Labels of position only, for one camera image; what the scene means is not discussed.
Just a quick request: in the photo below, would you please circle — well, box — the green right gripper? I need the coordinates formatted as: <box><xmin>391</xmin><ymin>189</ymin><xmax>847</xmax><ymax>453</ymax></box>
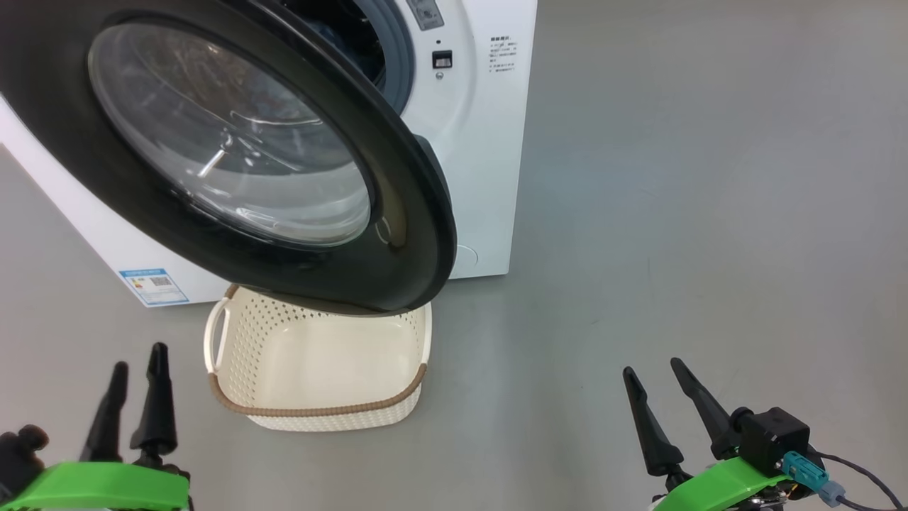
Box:
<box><xmin>623</xmin><ymin>357</ymin><xmax>788</xmax><ymax>511</ymax></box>

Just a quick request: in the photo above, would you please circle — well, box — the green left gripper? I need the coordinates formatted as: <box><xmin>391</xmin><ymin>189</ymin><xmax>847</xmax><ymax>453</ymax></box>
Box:
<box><xmin>0</xmin><ymin>343</ymin><xmax>191</xmax><ymax>511</ymax></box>

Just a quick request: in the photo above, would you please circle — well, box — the black round glass washer door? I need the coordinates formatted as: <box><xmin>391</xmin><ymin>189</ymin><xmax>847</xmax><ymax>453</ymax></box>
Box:
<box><xmin>0</xmin><ymin>0</ymin><xmax>458</xmax><ymax>317</ymax></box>

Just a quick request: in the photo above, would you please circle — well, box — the cream perforated laundry basket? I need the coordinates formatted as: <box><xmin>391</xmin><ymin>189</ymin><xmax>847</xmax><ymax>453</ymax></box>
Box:
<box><xmin>204</xmin><ymin>282</ymin><xmax>434</xmax><ymax>433</ymax></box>

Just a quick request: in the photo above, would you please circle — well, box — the white front-load washing machine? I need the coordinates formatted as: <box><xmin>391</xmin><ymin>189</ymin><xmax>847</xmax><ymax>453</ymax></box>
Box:
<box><xmin>0</xmin><ymin>0</ymin><xmax>539</xmax><ymax>308</ymax></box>

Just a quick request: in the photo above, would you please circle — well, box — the blue white energy label sticker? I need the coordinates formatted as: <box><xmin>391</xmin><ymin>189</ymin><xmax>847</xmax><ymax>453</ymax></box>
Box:
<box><xmin>118</xmin><ymin>267</ymin><xmax>192</xmax><ymax>308</ymax></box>

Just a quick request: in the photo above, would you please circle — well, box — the round white filter cover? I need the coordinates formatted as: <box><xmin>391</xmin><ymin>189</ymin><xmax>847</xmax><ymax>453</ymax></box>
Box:
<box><xmin>450</xmin><ymin>244</ymin><xmax>480</xmax><ymax>280</ymax></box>

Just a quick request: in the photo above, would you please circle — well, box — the grey rectangular panel sticker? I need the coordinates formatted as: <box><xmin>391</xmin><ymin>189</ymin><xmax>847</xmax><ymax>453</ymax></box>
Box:
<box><xmin>406</xmin><ymin>0</ymin><xmax>445</xmax><ymax>32</ymax></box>

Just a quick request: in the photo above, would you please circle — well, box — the teal cable connector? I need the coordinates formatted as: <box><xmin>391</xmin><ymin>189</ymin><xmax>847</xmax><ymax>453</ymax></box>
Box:
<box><xmin>780</xmin><ymin>451</ymin><xmax>849</xmax><ymax>507</ymax></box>

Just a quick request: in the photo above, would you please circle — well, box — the thin black camera cable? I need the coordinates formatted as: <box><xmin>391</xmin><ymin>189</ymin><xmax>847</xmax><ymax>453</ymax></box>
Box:
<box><xmin>809</xmin><ymin>450</ymin><xmax>908</xmax><ymax>511</ymax></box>

